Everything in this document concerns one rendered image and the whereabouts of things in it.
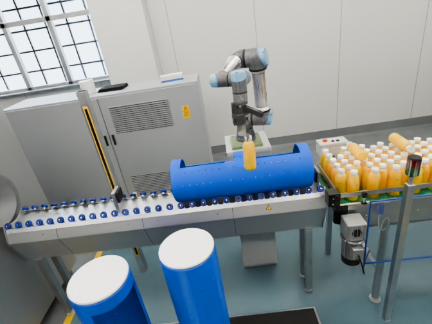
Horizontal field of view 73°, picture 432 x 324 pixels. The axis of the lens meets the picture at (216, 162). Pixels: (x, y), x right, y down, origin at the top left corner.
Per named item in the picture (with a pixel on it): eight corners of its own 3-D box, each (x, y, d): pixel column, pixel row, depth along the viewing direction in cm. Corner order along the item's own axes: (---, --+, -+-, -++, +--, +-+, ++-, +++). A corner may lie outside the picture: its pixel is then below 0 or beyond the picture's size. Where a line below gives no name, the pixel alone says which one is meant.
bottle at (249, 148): (258, 167, 167) (257, 137, 159) (251, 172, 162) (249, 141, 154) (249, 164, 171) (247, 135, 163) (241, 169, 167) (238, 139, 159)
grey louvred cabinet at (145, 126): (69, 197, 424) (26, 99, 359) (216, 177, 413) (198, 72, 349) (51, 220, 375) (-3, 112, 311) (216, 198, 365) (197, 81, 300)
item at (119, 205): (121, 204, 209) (115, 186, 202) (126, 204, 209) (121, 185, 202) (117, 213, 200) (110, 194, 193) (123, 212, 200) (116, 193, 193)
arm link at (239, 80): (247, 68, 146) (243, 71, 139) (249, 90, 151) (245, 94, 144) (232, 69, 149) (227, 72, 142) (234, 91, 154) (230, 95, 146)
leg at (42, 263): (69, 310, 247) (38, 255, 219) (75, 309, 247) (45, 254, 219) (65, 316, 242) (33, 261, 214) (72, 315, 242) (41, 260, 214)
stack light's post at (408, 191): (381, 316, 204) (404, 182, 155) (387, 315, 204) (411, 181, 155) (384, 321, 201) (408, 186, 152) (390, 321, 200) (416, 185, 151)
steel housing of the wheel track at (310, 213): (42, 240, 236) (24, 205, 221) (313, 208, 222) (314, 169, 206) (21, 267, 211) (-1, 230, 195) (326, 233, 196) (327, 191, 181)
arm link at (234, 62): (229, 49, 193) (206, 72, 155) (245, 47, 189) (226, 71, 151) (231, 66, 199) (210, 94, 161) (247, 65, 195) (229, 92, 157)
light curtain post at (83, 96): (141, 267, 279) (78, 90, 203) (148, 266, 279) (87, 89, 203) (140, 272, 274) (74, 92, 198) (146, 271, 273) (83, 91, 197)
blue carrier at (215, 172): (181, 187, 214) (173, 152, 200) (302, 171, 208) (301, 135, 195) (177, 211, 188) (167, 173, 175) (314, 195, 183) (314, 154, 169)
